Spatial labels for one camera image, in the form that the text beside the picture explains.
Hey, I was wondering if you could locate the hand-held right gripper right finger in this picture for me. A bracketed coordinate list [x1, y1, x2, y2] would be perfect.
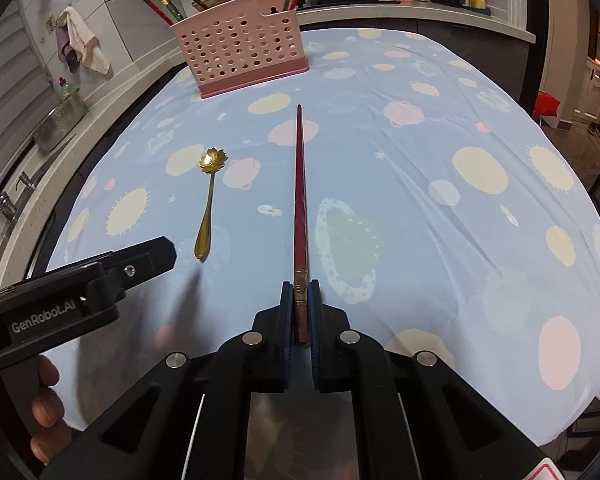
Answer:
[307, 280, 551, 480]

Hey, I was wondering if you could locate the dark maroon chopstick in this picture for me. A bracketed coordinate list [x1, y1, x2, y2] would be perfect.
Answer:
[291, 104, 313, 346]

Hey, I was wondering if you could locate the metal colander pot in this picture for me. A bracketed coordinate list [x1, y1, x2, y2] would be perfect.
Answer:
[32, 95, 90, 153]

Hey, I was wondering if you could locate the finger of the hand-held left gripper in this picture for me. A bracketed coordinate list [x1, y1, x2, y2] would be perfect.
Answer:
[77, 236, 177, 323]

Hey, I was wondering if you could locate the person's left hand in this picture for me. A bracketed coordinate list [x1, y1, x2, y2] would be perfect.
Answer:
[29, 354, 76, 466]

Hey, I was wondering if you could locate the blue printed tablecloth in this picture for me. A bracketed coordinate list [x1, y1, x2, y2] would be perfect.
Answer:
[45, 27, 600, 448]

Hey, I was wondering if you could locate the pink perforated utensil holder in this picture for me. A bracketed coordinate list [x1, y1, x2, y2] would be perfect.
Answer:
[174, 0, 311, 100]

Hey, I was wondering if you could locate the pink white hanging towel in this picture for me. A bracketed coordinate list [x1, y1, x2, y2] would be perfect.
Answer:
[60, 6, 112, 77]

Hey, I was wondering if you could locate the gold flower spoon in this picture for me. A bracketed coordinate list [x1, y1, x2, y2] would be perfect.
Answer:
[194, 147, 229, 262]

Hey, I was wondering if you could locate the purple hanging towel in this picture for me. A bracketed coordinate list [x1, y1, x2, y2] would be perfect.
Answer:
[55, 25, 81, 71]

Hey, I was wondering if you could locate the red bag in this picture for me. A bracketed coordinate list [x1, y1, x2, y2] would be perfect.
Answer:
[537, 91, 561, 116]

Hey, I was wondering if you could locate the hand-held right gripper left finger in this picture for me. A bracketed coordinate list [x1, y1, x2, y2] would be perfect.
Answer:
[40, 280, 296, 480]

